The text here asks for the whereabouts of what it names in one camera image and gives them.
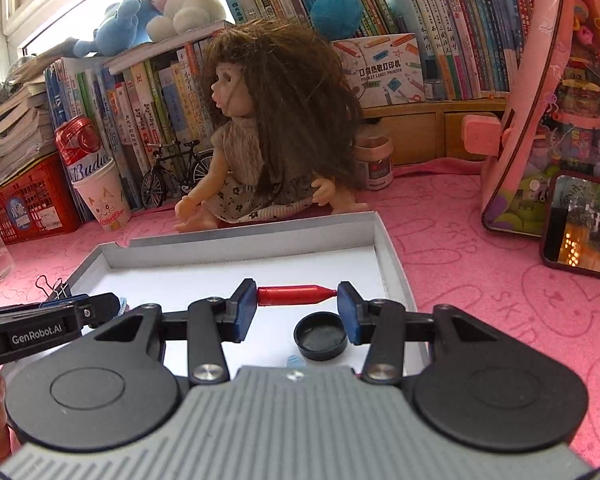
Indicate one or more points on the row of thin blue booklets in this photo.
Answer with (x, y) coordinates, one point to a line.
(62, 90)

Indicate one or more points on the row of blue spine books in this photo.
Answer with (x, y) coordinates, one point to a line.
(465, 25)

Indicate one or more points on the pink triangular toy house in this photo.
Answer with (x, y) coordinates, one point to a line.
(545, 85)

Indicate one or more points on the red plastic basket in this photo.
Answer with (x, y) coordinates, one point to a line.
(35, 205)

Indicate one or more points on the deep black round lid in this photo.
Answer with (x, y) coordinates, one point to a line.
(320, 337)

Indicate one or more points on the white cat print paper cup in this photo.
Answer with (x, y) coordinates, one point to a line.
(102, 200)

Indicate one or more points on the wooden drawer unit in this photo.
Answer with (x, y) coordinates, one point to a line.
(420, 132)

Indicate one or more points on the black smartphone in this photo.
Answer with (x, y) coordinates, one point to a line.
(580, 225)

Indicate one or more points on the row of leaning books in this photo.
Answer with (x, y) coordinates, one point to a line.
(290, 0)

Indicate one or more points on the label printer cardboard box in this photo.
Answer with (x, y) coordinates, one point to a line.
(380, 67)

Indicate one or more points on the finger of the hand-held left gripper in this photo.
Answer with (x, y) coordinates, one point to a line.
(123, 304)
(100, 310)

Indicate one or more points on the pink bunny print blanket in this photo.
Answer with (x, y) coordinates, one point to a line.
(480, 285)

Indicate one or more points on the red beer can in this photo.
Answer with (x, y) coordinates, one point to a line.
(77, 142)

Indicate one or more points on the row of colourful upright books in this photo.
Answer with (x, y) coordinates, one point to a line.
(145, 105)

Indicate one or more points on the blue plush toy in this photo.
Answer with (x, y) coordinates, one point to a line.
(115, 30)

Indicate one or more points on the long red crayon-shaped piece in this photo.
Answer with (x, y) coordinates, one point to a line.
(295, 295)

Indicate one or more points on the stack of worn books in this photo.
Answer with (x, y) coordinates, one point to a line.
(15, 130)

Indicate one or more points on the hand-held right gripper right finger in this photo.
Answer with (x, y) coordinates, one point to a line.
(349, 312)

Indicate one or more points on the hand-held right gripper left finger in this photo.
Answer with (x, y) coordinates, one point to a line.
(245, 310)

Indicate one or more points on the round blue plush ball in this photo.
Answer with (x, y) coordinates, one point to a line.
(336, 10)

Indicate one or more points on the brown curly hair doll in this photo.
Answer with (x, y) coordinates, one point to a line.
(280, 110)

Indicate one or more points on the black binder clip with loops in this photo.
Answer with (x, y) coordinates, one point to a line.
(60, 290)

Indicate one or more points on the grey cardboard box tray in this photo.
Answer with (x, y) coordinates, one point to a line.
(305, 260)

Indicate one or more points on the small glass jar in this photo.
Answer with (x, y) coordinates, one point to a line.
(375, 165)

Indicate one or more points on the black miniature bicycle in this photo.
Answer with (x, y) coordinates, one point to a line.
(172, 159)

